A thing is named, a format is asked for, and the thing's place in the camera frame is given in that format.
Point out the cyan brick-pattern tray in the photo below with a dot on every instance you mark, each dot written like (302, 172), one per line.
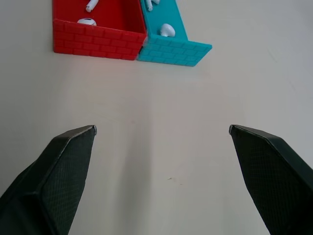
(171, 46)

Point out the white earbud stem red tray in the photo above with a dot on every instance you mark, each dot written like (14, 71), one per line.
(91, 5)

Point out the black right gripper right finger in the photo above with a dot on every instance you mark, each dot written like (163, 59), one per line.
(271, 181)

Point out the red brick-pattern tray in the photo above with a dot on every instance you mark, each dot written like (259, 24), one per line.
(102, 34)

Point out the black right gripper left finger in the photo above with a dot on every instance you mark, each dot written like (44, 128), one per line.
(56, 181)

